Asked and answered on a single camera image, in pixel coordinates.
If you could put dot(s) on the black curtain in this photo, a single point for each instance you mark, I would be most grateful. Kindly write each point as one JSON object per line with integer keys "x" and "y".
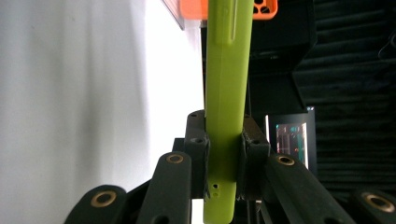
{"x": 358, "y": 93}

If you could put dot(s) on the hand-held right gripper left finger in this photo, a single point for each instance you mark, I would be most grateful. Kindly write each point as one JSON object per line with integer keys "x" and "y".
{"x": 196, "y": 140}

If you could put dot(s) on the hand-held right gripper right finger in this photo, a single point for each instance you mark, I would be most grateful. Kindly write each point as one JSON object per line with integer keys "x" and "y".
{"x": 253, "y": 146}

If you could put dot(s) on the orange phone case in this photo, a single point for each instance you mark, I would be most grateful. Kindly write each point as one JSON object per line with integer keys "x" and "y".
{"x": 193, "y": 8}

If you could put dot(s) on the lit monitor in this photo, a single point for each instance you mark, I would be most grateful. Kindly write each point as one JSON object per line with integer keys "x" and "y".
{"x": 291, "y": 141}

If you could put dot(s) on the green clown phone case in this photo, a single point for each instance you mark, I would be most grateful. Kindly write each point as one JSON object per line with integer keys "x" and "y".
{"x": 227, "y": 93}

